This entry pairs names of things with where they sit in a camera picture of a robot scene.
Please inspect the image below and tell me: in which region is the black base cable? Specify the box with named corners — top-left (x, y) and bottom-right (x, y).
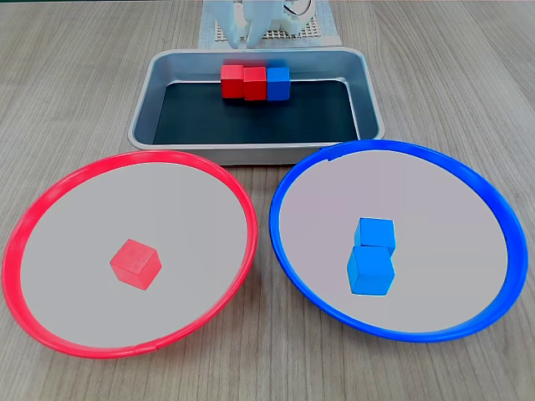
top-left (283, 0), bottom-right (313, 18)

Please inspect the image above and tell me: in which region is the red rimmed white dish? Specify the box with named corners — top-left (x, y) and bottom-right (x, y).
top-left (1, 149), bottom-right (259, 360)

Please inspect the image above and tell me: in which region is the white mesh grip mat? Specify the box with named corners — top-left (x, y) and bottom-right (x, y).
top-left (215, 0), bottom-right (326, 43)

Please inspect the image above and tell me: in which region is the black tray liner mat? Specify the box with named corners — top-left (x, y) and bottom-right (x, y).
top-left (152, 79), bottom-right (361, 146)

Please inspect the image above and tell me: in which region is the blue wooden cube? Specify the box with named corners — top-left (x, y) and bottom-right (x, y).
top-left (265, 66), bottom-right (291, 102)
top-left (353, 216), bottom-right (397, 258)
top-left (346, 245), bottom-right (396, 297)

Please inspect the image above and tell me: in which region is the red wooden cube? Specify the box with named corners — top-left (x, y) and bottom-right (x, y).
top-left (109, 238), bottom-right (163, 292)
top-left (220, 64), bottom-right (246, 100)
top-left (242, 66), bottom-right (268, 102)

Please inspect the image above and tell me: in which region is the blue rimmed white dish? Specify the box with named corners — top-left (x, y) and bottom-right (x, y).
top-left (268, 139), bottom-right (530, 343)

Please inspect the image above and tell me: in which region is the silver metal tray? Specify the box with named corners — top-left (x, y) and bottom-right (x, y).
top-left (127, 46), bottom-right (386, 166)

